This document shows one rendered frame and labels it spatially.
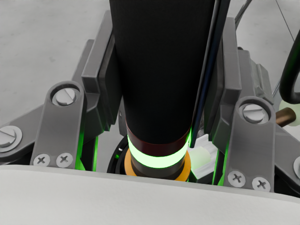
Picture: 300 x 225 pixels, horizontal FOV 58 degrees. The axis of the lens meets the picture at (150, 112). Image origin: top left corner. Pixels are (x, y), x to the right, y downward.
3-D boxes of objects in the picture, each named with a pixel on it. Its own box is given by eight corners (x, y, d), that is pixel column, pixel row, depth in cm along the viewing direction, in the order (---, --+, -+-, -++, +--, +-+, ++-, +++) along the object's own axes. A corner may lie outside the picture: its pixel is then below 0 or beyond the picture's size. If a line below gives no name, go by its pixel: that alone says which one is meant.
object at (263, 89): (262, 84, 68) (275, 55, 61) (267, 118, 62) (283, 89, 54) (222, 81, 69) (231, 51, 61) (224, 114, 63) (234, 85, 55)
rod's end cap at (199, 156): (197, 152, 23) (201, 140, 21) (211, 172, 22) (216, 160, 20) (177, 163, 22) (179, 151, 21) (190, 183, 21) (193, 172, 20)
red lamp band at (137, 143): (169, 96, 16) (170, 81, 15) (202, 139, 14) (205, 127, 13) (117, 118, 15) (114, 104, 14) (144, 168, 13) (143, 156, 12)
